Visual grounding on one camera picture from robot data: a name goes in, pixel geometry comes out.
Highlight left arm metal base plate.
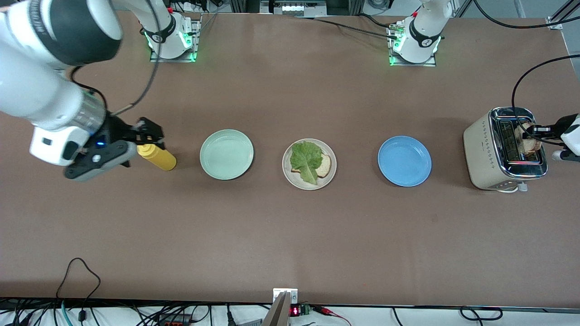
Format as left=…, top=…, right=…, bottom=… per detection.
left=388, top=20, right=438, bottom=67

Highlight green lettuce leaf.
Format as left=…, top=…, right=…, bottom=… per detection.
left=290, top=141, right=323, bottom=185

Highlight aluminium camera mast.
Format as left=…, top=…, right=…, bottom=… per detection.
left=262, top=288, right=299, bottom=326

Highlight red wires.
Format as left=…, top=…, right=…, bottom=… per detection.
left=315, top=306, right=352, bottom=326

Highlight looped black cable with ferrite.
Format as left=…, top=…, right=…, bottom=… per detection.
left=56, top=258, right=102, bottom=326

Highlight beige chrome toaster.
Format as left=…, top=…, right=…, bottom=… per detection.
left=463, top=106, right=549, bottom=194

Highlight yellow squeeze bottle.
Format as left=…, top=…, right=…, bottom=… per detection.
left=137, top=142, right=177, bottom=172

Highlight coiled black cable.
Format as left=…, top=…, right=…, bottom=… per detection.
left=459, top=306, right=504, bottom=321

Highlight white power strip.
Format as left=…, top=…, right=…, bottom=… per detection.
left=281, top=2, right=319, bottom=15

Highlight blue plate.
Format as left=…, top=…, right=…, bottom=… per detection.
left=377, top=135, right=432, bottom=187

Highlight beige plate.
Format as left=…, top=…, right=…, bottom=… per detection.
left=282, top=138, right=338, bottom=191

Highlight aluminium frame post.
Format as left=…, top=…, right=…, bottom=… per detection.
left=545, top=0, right=580, bottom=30

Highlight pale green plate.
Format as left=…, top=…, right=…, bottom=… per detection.
left=200, top=129, right=254, bottom=181

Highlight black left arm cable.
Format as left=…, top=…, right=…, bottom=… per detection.
left=471, top=0, right=580, bottom=146

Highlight black cable with metal plug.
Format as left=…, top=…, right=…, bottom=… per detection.
left=292, top=14, right=406, bottom=39

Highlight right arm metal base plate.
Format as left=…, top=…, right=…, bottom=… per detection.
left=150, top=13, right=202, bottom=63

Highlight toasted bread slice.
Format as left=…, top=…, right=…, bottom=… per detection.
left=291, top=154, right=332, bottom=178
left=513, top=121, right=543, bottom=153

